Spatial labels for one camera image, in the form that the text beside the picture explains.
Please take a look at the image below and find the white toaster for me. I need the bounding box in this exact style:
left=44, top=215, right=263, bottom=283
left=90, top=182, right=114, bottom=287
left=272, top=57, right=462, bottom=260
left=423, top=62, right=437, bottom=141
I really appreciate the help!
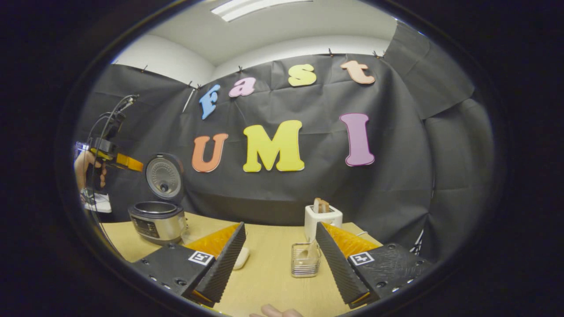
left=304, top=204, right=343, bottom=243

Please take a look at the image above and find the ceiling light panel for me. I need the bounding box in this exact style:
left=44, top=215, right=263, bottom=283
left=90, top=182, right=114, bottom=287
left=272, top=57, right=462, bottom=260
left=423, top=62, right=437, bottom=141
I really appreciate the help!
left=211, top=0, right=313, bottom=22

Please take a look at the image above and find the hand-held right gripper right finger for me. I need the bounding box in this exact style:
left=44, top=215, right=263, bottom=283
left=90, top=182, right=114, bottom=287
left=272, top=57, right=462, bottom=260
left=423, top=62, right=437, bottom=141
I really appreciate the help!
left=315, top=221, right=434, bottom=309

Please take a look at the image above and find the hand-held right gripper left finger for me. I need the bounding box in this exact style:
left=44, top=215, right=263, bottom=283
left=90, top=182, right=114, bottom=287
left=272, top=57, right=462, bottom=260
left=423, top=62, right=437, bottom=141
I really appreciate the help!
left=131, top=221, right=247, bottom=308

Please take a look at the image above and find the white side table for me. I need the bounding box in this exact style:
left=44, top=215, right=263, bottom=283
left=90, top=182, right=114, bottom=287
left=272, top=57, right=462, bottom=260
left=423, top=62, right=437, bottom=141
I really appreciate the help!
left=82, top=189, right=112, bottom=213

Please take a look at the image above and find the dark grey rice cooker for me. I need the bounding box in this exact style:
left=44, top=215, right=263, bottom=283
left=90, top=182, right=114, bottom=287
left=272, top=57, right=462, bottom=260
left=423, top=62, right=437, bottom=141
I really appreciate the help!
left=128, top=152, right=189, bottom=245

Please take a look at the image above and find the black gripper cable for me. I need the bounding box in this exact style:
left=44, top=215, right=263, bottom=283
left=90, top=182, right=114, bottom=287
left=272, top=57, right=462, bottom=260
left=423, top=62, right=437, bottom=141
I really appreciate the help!
left=86, top=94, right=140, bottom=234

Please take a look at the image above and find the black backdrop cloth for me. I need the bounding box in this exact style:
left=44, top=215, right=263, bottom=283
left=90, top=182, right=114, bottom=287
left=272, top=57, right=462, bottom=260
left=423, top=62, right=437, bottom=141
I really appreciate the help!
left=75, top=22, right=496, bottom=265

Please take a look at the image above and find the wire chopstick holder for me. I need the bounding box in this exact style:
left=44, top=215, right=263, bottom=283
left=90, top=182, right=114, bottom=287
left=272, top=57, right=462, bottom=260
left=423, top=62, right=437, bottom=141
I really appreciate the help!
left=291, top=242, right=322, bottom=278

